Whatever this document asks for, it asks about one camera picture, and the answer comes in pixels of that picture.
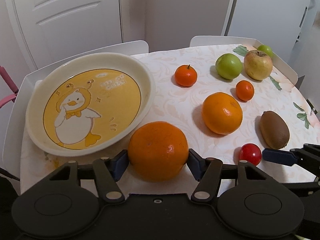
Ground brown kiwi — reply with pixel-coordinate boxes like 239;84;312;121
259;111;290;150

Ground red cherry tomato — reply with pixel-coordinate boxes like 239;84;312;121
239;143;262;166

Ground large orange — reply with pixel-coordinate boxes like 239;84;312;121
201;92;243;135
127;121;189;182

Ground yellow apple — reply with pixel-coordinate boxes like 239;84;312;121
244;50;273;81

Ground floral tablecloth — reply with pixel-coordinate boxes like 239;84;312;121
20;44;319;197

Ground white duck pattern bowl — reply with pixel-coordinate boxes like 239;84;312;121
25;52;156;158

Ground white tray right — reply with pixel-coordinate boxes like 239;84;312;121
190;35;298;85

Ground small tangerine with stem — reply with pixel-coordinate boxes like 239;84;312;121
174;64;197;87

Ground large green apple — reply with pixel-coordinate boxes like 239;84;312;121
215;53;242;80

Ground small green apple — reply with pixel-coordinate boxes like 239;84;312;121
257;44;273;58

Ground white door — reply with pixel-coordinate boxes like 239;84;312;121
5;0;123;70

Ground pink mop handle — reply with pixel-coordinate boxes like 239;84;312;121
0;65;20;109

